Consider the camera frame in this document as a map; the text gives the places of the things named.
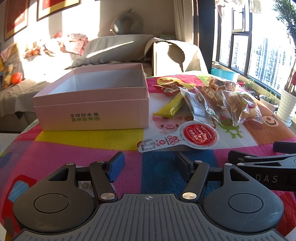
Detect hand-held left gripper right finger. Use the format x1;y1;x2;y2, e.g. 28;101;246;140
176;152;253;201

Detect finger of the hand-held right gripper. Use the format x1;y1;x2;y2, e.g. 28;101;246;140
228;150;296;173
273;141;296;153

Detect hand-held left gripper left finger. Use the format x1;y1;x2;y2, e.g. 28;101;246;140
47;152;125;202

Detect red lidded jelly cup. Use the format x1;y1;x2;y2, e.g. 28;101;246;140
137;120;219;153

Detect round bun clear packet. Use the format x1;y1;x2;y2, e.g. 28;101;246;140
222;90;263;127

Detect yellow snack bar packet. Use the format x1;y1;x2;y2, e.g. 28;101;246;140
153;93;184;119

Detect brown bread clear packet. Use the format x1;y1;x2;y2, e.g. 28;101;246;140
194;86;229;123

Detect small bread packet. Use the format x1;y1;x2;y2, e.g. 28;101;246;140
207;76;238;92

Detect red brown snack packet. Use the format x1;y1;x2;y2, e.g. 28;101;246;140
151;83;183;94

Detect tall white planter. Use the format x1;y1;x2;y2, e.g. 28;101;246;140
276;88;296;127

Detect white pot with grass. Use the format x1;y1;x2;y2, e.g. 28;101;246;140
259;89;279;113

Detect cartoon printed blanket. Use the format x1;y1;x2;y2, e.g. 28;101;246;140
0;71;296;241

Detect red plant pot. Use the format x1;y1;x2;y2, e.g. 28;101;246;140
238;79;255;91

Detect teal and green buckets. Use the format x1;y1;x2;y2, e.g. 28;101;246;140
211;67;240;82

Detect dark framed window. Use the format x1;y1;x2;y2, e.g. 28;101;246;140
214;0;296;91

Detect grey sofa pillow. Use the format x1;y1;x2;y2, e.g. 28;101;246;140
65;34;154;70

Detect green potted tree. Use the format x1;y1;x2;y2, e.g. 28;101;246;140
273;0;296;93

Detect beige covered sofa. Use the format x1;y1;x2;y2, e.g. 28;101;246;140
0;34;208;132

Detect pink crumpled cloth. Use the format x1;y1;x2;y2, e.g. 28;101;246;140
44;34;89;55

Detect orange ball toy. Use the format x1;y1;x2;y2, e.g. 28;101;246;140
11;72;25;84

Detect small plush toys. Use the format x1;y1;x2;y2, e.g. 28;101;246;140
24;42;44;58

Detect grey neck pillow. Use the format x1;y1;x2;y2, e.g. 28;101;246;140
111;9;144;36

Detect beige curtain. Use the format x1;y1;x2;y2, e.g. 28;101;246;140
173;0;199;45

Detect yellow plush toy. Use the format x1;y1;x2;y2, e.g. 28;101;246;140
0;57;14;87

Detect red framed wall picture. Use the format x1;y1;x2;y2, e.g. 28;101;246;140
4;0;30;42
36;0;82;21

